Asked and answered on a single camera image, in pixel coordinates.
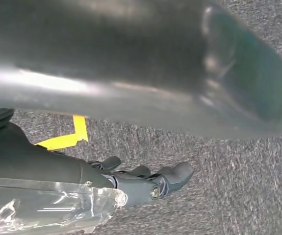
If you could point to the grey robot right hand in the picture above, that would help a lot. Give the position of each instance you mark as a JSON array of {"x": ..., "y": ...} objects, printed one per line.
[{"x": 32, "y": 162}]

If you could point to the clear tape wrap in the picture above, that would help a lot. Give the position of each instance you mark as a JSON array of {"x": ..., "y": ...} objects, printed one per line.
[{"x": 57, "y": 211}]

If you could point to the yellow floor tape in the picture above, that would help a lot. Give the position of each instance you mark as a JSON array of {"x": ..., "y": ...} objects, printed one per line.
[{"x": 80, "y": 129}]

